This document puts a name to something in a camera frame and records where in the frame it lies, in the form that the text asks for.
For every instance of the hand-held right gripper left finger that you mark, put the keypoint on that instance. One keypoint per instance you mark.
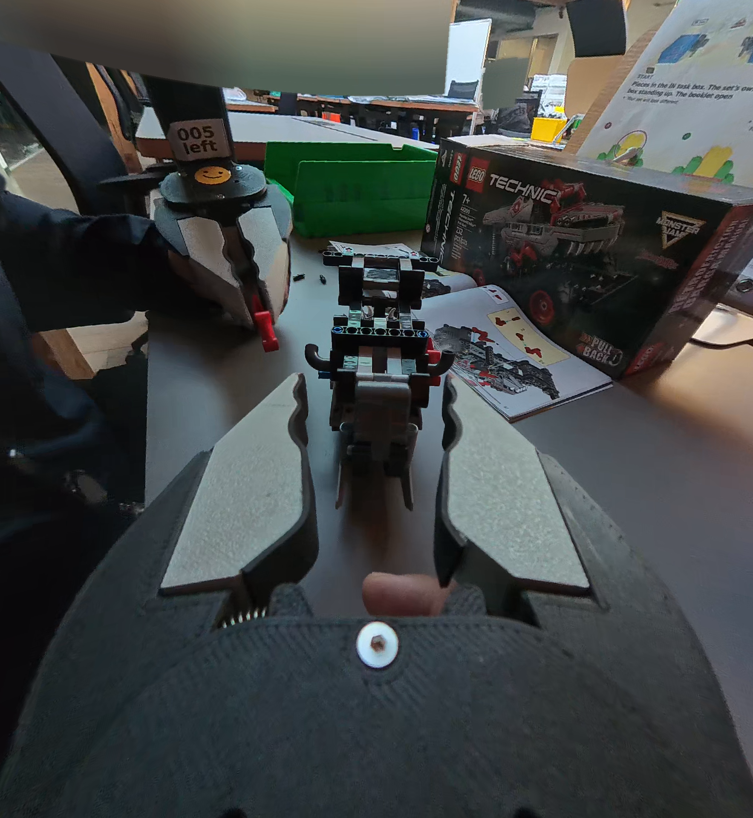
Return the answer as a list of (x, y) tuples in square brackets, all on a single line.
[(242, 505)]

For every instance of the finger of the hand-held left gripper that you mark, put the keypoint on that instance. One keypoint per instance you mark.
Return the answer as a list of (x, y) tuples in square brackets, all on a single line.
[(213, 255), (271, 255)]

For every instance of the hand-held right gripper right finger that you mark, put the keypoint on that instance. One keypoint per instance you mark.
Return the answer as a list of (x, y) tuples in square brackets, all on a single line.
[(510, 511)]

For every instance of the red lego pin connector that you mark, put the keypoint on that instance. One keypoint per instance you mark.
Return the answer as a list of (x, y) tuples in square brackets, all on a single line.
[(261, 318)]

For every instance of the red lego claw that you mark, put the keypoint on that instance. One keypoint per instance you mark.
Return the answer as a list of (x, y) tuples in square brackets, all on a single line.
[(269, 339)]

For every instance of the grey dinosaur lego model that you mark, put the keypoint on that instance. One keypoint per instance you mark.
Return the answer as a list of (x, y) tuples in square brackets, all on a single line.
[(376, 358)]

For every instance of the person's left forearm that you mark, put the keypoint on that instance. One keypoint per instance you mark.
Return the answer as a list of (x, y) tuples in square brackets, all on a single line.
[(63, 255)]

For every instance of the lego instruction booklet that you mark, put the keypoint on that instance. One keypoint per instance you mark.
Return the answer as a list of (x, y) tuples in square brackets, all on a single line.
[(517, 358)]

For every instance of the black lego set box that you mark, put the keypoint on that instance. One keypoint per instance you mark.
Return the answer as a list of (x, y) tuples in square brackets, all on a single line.
[(606, 255)]

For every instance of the person's left hand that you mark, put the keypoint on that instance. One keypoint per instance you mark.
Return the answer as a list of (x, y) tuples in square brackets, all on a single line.
[(197, 287)]

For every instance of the person's right hand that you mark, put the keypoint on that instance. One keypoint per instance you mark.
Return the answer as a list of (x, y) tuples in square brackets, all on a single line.
[(402, 594)]

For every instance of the green plastic bin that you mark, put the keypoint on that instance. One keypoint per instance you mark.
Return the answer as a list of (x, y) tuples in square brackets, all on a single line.
[(351, 192)]

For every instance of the black badge reel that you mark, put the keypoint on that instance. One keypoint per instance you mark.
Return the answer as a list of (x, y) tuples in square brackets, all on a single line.
[(88, 491)]

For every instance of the black office chair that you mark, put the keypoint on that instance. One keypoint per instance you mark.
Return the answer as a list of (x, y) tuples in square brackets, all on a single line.
[(44, 115)]

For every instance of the person's dark navy clothing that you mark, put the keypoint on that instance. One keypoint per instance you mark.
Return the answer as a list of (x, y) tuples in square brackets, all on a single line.
[(18, 447)]

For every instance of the white board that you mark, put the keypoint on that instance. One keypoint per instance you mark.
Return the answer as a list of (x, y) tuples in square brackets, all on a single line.
[(469, 57)]

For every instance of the yellow plastic bin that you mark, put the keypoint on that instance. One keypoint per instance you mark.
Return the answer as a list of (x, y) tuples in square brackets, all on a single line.
[(550, 128)]

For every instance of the black hanging box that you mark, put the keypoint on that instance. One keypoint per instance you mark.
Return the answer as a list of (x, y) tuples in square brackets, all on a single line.
[(597, 29)]

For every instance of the wooden post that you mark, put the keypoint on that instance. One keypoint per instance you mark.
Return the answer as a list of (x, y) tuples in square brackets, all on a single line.
[(63, 351)]

